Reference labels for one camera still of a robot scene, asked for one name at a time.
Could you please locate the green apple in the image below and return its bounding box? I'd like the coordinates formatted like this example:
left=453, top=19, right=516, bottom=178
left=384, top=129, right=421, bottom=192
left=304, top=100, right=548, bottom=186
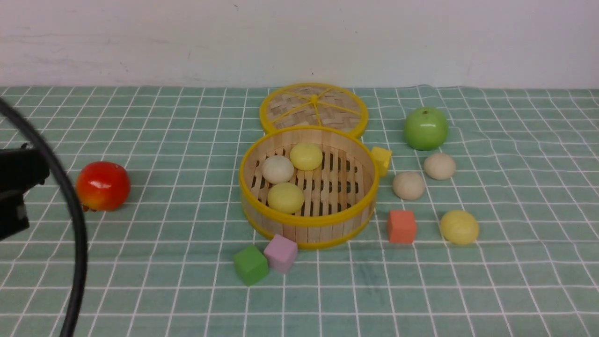
left=403, top=107, right=449, bottom=151

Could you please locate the orange cube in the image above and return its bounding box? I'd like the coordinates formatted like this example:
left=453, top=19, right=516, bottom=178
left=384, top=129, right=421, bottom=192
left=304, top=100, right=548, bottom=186
left=387, top=210, right=417, bottom=244

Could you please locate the green cube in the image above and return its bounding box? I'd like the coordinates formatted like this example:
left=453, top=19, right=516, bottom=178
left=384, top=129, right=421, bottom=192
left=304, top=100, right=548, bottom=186
left=233, top=245, right=270, bottom=286

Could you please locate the woven bamboo steamer lid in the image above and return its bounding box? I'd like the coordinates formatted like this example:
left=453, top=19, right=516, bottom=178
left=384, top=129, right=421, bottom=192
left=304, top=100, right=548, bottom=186
left=259, top=82, right=369, bottom=138

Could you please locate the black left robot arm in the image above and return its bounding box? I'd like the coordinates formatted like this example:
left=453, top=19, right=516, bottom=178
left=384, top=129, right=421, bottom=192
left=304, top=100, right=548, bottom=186
left=0, top=143, right=51, bottom=240

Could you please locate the green checkered tablecloth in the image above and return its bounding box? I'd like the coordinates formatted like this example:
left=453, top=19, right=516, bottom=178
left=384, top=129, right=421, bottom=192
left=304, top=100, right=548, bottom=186
left=1, top=85, right=599, bottom=337

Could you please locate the pink cube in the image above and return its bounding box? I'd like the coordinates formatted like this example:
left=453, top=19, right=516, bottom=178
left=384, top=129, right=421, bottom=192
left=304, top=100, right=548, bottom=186
left=263, top=234, right=298, bottom=274

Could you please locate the yellow cube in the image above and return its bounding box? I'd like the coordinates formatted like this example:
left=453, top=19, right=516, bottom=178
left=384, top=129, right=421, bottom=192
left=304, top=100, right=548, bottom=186
left=371, top=147, right=392, bottom=177

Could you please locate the yellow bun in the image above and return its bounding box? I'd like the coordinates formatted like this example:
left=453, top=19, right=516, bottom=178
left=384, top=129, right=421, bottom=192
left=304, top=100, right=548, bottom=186
left=267, top=182, right=305, bottom=214
left=440, top=210, right=480, bottom=246
left=289, top=143, right=323, bottom=171

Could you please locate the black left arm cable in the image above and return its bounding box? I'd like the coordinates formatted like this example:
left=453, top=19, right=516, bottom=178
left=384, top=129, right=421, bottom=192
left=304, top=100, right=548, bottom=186
left=0, top=99, right=89, bottom=337

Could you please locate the bamboo steamer tray yellow rim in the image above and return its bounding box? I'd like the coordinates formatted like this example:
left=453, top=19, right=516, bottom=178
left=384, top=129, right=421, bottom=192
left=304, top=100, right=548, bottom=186
left=238, top=126, right=380, bottom=249

